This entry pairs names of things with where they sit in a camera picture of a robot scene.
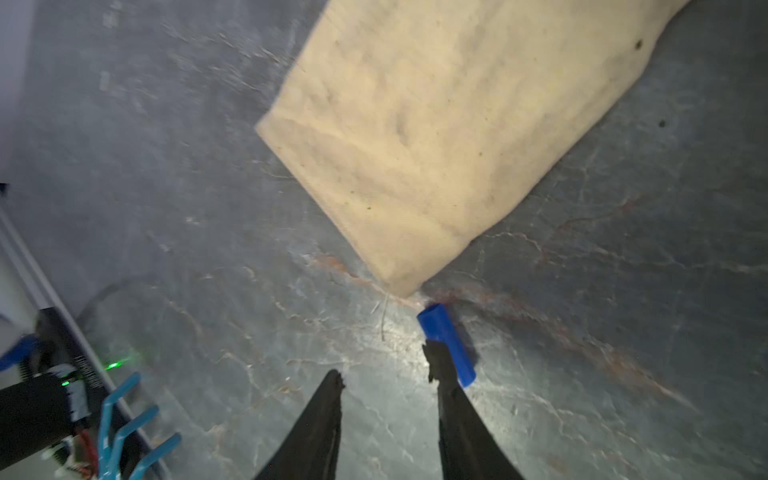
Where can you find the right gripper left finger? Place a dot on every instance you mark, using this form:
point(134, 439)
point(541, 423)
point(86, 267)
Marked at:
point(310, 450)

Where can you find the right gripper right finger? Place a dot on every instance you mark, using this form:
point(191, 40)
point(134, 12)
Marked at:
point(467, 449)

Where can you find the blue pen cap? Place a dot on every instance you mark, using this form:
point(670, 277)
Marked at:
point(437, 325)

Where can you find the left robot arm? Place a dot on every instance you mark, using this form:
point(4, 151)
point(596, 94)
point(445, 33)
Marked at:
point(48, 407)

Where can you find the cream fabric glove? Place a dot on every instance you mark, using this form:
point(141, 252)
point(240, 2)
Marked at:
point(418, 125)

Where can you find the blue garden fork yellow handle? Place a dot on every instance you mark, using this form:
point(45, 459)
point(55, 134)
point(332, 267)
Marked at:
point(111, 448)

